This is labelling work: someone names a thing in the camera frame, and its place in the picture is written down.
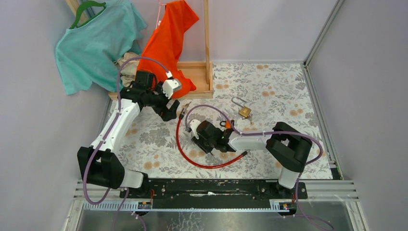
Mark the teal shirt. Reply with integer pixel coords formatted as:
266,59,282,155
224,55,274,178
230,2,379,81
55,0,147,95

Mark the brass padlock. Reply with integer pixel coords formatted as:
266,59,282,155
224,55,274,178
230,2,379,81
231,97,252,119

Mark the red cable lock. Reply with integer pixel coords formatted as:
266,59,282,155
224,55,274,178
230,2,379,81
175,106,248,169

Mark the floral table mat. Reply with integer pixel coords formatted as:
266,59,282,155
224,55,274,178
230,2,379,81
118,64,321,179

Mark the beige crumpled cloth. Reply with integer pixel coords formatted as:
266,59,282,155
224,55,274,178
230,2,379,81
114,52,139,87

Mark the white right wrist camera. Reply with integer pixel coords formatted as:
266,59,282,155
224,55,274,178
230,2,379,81
186,119,201,139

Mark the orange black padlock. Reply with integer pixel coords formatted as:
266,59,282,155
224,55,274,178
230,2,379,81
219,120,235,129

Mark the orange shirt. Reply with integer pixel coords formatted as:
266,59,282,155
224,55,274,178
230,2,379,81
142,0,199,99

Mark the wooden clothes rack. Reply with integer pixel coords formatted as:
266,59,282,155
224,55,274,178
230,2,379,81
86,0,214,99

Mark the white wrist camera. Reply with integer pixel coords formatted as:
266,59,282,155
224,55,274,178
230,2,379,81
162,78,182,99
186,119,201,139

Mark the green clothes hanger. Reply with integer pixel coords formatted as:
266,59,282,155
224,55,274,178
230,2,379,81
66,0,106,29

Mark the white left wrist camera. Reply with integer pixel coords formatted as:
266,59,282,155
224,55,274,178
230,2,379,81
162,78,182,99

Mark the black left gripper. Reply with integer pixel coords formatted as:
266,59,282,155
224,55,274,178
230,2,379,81
144,81,179,121

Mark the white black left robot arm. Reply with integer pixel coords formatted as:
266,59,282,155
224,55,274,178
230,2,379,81
77,71,182,198

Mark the aluminium frame rail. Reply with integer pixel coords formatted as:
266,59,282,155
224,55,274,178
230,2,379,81
304,0,345,68

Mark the pink clothes hanger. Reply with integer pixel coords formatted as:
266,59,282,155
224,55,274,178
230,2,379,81
155,0,166,29

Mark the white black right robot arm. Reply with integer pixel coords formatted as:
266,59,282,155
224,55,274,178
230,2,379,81
188,119,312,198

